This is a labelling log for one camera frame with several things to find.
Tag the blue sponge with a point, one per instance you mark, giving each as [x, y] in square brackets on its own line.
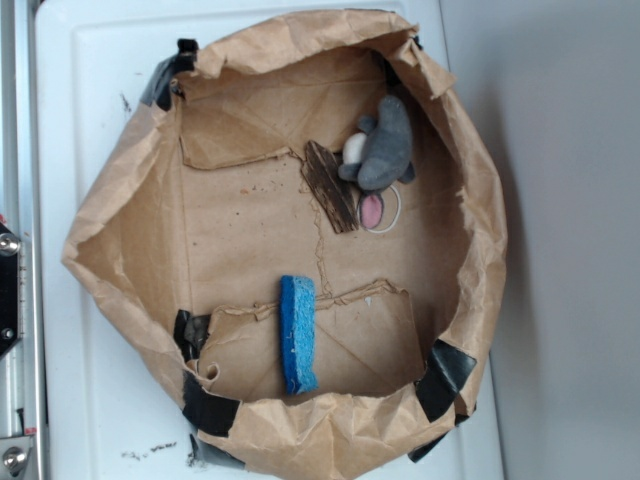
[297, 333]

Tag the brown paper bag bin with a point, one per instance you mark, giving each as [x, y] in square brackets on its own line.
[204, 208]

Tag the dark wooden bark piece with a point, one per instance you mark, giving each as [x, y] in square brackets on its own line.
[320, 171]

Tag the grey plush mouse toy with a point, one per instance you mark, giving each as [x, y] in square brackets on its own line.
[377, 156]

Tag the black tape inner left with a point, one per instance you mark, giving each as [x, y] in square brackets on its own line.
[191, 333]

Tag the black tape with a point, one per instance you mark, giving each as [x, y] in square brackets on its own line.
[209, 413]
[163, 84]
[191, 333]
[447, 371]

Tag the black tape bottom right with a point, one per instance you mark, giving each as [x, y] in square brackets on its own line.
[447, 371]

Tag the black tape bottom left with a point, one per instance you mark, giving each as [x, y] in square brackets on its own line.
[209, 413]

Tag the black tape top left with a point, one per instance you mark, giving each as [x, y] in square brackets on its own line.
[163, 84]

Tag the black bracket with screws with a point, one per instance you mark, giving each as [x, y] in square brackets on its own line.
[11, 283]

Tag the metal rail frame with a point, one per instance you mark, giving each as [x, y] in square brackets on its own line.
[24, 427]

